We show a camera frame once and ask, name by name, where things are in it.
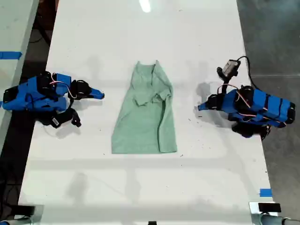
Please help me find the small black box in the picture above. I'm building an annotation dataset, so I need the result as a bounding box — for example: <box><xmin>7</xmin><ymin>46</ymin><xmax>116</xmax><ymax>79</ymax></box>
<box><xmin>258</xmin><ymin>202</ymin><xmax>281</xmax><ymax>213</ymax></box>
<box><xmin>16</xmin><ymin>204</ymin><xmax>36</xmax><ymax>215</ymax></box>

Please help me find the grey tube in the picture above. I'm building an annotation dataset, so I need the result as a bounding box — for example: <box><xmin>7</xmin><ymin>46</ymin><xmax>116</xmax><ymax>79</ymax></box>
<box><xmin>252</xmin><ymin>213</ymin><xmax>300</xmax><ymax>225</ymax></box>

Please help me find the pale side table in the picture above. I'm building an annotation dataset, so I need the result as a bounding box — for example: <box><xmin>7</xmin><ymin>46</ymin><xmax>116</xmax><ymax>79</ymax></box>
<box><xmin>0</xmin><ymin>0</ymin><xmax>40</xmax><ymax>154</ymax></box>

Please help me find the pale green T-shirt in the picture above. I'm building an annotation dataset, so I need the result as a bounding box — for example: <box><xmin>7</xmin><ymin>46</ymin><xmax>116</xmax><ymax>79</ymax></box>
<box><xmin>111</xmin><ymin>60</ymin><xmax>178</xmax><ymax>155</ymax></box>

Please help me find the long blue tape strip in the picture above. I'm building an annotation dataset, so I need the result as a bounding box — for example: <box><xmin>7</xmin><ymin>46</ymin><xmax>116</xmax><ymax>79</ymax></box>
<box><xmin>0</xmin><ymin>51</ymin><xmax>23</xmax><ymax>60</ymax></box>

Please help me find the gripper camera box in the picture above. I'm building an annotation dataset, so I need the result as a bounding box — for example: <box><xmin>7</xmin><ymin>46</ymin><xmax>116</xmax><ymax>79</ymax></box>
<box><xmin>216</xmin><ymin>59</ymin><xmax>241</xmax><ymax>79</ymax></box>
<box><xmin>50</xmin><ymin>109</ymin><xmax>82</xmax><ymax>129</ymax></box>

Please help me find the arm red white wire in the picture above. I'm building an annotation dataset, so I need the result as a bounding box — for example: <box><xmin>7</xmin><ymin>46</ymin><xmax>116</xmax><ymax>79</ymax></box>
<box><xmin>49</xmin><ymin>73</ymin><xmax>78</xmax><ymax>100</ymax></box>
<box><xmin>234</xmin><ymin>89</ymin><xmax>270</xmax><ymax>119</ymax></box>

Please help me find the camera black cable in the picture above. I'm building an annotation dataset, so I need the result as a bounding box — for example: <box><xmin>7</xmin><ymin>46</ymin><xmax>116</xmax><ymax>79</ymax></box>
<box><xmin>236</xmin><ymin>55</ymin><xmax>257</xmax><ymax>89</ymax></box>

